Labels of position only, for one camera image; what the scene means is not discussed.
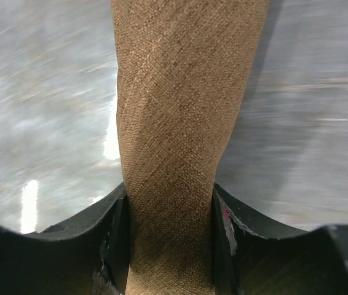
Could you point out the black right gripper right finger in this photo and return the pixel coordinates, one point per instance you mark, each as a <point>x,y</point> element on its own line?
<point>255,254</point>

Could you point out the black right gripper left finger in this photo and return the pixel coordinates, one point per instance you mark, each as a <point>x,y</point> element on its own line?
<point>87,253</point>

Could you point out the brown cloth napkin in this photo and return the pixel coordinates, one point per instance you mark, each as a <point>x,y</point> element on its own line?
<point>183,67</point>

